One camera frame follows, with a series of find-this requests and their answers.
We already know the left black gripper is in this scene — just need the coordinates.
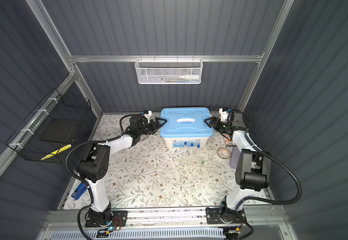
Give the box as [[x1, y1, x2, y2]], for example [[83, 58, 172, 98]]
[[137, 117, 167, 137]]

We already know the white plastic storage bin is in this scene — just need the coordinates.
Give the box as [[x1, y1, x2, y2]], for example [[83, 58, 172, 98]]
[[164, 137, 210, 148]]

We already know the blue plastic bin lid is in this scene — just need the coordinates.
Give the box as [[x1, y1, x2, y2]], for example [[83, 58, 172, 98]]
[[160, 107, 214, 138]]

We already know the clear plastic test tube rack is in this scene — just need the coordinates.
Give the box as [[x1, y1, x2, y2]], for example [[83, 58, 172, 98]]
[[179, 145, 202, 178]]

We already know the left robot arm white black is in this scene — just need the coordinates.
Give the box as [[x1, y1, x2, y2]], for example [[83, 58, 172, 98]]
[[70, 112, 168, 214]]

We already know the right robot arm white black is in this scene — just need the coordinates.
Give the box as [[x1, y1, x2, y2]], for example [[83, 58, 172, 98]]
[[204, 107, 271, 223]]

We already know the colourful marker pack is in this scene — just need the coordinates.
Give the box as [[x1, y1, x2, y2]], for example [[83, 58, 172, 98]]
[[225, 140, 236, 148]]

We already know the white tube in mesh basket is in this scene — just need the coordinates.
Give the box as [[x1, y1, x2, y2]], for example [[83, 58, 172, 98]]
[[179, 75, 201, 82]]

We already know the black pad in basket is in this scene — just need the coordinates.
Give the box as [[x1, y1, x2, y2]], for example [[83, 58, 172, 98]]
[[39, 119, 82, 144]]

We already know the yellow black striped tape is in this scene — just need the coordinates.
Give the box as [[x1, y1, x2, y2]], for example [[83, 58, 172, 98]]
[[41, 145, 72, 161]]

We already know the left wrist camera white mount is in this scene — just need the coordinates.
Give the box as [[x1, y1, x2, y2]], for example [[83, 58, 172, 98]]
[[143, 110, 152, 119]]

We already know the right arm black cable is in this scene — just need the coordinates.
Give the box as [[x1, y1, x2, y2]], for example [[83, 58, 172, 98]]
[[241, 113, 303, 206]]

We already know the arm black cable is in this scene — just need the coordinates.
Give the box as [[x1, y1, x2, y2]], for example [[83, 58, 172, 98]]
[[241, 113, 303, 206], [65, 113, 139, 205]]

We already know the white wire mesh basket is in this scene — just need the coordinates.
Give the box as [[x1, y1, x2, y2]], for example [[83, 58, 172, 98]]
[[135, 60, 204, 85]]

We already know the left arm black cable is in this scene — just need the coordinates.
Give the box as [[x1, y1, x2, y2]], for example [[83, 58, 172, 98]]
[[65, 113, 139, 205]]

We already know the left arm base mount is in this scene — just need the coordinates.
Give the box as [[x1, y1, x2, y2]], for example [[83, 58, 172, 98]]
[[85, 209, 129, 228]]

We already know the black wire mesh basket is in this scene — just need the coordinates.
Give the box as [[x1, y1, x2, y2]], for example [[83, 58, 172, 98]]
[[6, 91, 96, 163]]

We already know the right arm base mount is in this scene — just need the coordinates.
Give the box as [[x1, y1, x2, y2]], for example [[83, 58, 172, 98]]
[[206, 208, 247, 225]]

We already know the aluminium rail front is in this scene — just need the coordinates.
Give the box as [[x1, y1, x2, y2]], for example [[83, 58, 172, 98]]
[[42, 205, 290, 231]]

